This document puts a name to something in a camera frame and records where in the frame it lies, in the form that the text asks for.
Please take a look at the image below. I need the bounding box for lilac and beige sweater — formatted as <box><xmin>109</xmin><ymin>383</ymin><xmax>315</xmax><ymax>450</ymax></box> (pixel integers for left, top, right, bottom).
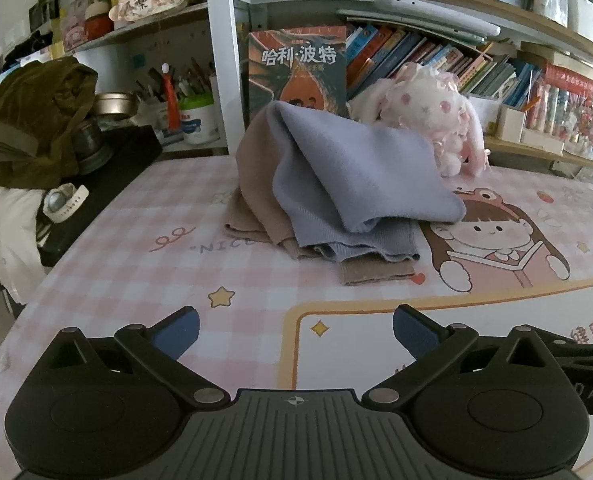
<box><xmin>224</xmin><ymin>100</ymin><xmax>467</xmax><ymax>287</ymax></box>

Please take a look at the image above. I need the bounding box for white wooden bookshelf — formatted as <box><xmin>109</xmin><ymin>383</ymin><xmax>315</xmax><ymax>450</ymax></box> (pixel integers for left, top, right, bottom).
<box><xmin>51</xmin><ymin>0</ymin><xmax>593</xmax><ymax>176</ymax></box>

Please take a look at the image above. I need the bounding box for small white box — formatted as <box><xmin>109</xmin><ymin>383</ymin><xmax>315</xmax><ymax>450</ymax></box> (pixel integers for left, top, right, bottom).
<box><xmin>497</xmin><ymin>105</ymin><xmax>527</xmax><ymax>142</ymax></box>

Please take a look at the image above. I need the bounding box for white smartwatch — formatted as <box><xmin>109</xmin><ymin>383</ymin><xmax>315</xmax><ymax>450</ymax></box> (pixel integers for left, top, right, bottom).
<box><xmin>43</xmin><ymin>184</ymin><xmax>90</xmax><ymax>223</ymax></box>

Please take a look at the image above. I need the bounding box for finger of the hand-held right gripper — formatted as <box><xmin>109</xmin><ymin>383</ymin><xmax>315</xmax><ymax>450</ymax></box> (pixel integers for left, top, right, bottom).
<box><xmin>544</xmin><ymin>338</ymin><xmax>593</xmax><ymax>367</ymax></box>

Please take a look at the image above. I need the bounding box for pen holder with brushes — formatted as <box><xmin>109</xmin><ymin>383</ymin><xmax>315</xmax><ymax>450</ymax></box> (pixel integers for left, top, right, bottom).
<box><xmin>132</xmin><ymin>57</ymin><xmax>217</xmax><ymax>111</ymax></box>

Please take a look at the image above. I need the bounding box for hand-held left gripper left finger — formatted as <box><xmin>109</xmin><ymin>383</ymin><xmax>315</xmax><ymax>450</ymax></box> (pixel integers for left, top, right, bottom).
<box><xmin>44</xmin><ymin>306</ymin><xmax>224</xmax><ymax>408</ymax></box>

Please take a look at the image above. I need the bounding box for cluster of colourful trinkets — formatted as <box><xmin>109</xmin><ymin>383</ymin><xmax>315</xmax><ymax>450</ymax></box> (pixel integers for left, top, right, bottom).
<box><xmin>564</xmin><ymin>100</ymin><xmax>593</xmax><ymax>157</ymax></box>

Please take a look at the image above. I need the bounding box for white paper box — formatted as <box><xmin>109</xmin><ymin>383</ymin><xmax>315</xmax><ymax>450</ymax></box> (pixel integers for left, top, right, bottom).
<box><xmin>471</xmin><ymin>97</ymin><xmax>502</xmax><ymax>134</ymax></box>

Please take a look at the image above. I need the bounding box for dark metal jar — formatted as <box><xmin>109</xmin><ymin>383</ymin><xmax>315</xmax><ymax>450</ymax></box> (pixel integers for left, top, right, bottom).
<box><xmin>74</xmin><ymin>120</ymin><xmax>112</xmax><ymax>173</ymax></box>

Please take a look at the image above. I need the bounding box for black case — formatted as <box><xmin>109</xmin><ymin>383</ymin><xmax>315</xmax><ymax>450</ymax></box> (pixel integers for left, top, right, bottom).
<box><xmin>36</xmin><ymin>125</ymin><xmax>163</xmax><ymax>267</ymax></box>

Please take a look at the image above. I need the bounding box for round metal tin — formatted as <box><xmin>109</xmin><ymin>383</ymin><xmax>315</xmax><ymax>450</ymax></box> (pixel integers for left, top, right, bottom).
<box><xmin>94</xmin><ymin>92</ymin><xmax>137</xmax><ymax>122</ymax></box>

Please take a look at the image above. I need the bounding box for red tassel pen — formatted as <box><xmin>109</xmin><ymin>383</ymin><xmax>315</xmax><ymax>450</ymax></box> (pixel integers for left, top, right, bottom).
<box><xmin>161</xmin><ymin>62</ymin><xmax>183</xmax><ymax>130</ymax></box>

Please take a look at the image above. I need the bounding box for white tray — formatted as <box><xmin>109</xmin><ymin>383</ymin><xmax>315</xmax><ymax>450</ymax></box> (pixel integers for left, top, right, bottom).
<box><xmin>521</xmin><ymin>129</ymin><xmax>565</xmax><ymax>156</ymax></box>

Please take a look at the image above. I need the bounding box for dark illustrated book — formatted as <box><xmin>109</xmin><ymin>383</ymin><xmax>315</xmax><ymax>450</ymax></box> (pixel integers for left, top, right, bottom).
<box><xmin>248</xmin><ymin>26</ymin><xmax>348</xmax><ymax>128</ymax></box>

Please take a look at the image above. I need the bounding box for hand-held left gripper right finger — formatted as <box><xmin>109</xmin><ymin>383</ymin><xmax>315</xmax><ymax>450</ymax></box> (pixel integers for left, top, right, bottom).
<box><xmin>365</xmin><ymin>304</ymin><xmax>560</xmax><ymax>406</ymax></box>

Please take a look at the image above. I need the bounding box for olive green cloth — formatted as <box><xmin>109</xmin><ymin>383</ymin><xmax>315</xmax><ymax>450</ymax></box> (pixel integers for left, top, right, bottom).
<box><xmin>0</xmin><ymin>56</ymin><xmax>100</xmax><ymax>188</ymax></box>

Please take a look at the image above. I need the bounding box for row of colourful books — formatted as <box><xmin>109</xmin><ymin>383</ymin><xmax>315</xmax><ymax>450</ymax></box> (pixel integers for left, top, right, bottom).
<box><xmin>344</xmin><ymin>22</ymin><xmax>542</xmax><ymax>111</ymax></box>

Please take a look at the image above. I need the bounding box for white and pink plush bunny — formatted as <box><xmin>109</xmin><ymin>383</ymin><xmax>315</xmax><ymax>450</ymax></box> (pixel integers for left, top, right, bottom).
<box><xmin>349</xmin><ymin>66</ymin><xmax>492</xmax><ymax>177</ymax></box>

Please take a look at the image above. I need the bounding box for white cloth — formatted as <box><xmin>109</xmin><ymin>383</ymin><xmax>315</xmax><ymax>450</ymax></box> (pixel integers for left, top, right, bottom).
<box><xmin>0</xmin><ymin>170</ymin><xmax>47</xmax><ymax>281</ymax></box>

